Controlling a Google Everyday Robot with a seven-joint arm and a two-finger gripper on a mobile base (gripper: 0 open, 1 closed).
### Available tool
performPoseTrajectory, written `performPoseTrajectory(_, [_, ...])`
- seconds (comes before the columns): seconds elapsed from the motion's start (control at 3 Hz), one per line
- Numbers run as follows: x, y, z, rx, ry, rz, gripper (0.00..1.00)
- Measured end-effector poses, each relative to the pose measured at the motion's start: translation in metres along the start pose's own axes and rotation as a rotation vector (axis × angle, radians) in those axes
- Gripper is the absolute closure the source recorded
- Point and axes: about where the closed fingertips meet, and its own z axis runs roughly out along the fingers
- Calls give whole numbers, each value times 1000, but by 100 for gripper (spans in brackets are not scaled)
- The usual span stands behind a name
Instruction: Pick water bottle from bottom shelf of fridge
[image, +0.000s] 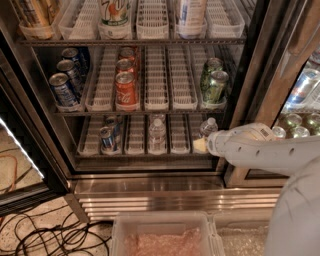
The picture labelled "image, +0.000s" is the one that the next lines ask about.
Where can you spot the green white soda bottle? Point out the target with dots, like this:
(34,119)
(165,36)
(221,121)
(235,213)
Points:
(114,12)

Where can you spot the silver blue can behind glass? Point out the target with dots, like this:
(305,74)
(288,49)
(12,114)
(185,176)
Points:
(302,88)

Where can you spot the red cola can rear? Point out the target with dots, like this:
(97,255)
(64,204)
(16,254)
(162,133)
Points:
(127,53)

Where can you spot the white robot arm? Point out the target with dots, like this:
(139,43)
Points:
(294,228)

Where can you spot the blue energy can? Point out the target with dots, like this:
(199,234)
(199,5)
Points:
(107,139)
(112,122)

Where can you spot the clear bin pink bubble wrap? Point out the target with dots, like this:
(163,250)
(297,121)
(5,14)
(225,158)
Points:
(166,233)

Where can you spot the green soda can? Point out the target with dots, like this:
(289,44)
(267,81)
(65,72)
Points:
(216,85)
(211,65)

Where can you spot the blue soda can middle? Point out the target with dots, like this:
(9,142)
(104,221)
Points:
(69,67)

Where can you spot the blue energy can rear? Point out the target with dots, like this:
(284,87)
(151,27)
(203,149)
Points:
(112,122)

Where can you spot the red cola can middle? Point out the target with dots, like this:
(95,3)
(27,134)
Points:
(125,65)

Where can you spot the blue energy can front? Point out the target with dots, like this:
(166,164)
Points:
(107,139)

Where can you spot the red cola can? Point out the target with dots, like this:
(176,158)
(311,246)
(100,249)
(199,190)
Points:
(125,90)
(127,53)
(125,65)

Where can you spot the red cola can front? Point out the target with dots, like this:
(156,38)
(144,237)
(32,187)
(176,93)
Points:
(125,90)

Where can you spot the open fridge door left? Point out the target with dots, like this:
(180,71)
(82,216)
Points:
(16,119)

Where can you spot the white blue bottle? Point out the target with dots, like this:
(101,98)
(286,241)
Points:
(190,12)

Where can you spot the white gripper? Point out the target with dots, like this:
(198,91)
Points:
(216,142)

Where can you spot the blue soda can front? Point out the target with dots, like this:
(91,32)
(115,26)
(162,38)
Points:
(63,90)

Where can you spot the blue soda can rear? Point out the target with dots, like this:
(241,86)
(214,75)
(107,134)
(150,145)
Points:
(75,55)

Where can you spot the yellow drink cans top left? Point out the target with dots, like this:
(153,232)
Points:
(38,13)

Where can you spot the blue soda can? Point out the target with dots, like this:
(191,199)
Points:
(63,90)
(75,55)
(69,67)

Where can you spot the green soda can front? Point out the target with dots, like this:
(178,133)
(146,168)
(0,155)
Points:
(216,85)

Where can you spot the green soda can rear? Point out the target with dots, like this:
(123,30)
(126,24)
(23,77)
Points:
(211,65)

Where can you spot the clear water bottle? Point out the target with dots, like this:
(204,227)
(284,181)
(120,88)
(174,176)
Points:
(207,127)
(157,137)

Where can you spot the stainless fridge base grille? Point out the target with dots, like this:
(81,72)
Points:
(101,198)

